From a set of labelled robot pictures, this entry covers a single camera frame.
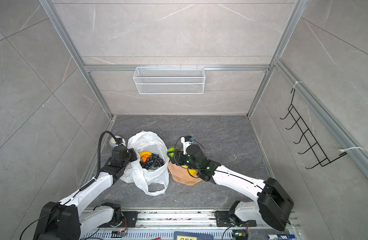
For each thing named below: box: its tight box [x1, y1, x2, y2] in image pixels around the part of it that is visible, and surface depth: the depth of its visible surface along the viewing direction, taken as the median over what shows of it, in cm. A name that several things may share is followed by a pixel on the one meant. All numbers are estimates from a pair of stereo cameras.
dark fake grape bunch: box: [139, 153, 165, 170], surface depth 92 cm
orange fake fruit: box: [141, 154, 151, 163], surface depth 92 cm
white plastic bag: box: [120, 131, 170, 196], surface depth 83 cm
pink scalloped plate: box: [167, 161, 203, 186], surface depth 88 cm
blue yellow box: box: [173, 231, 214, 240], surface depth 69 cm
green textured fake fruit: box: [167, 146, 175, 157], surface depth 76 cm
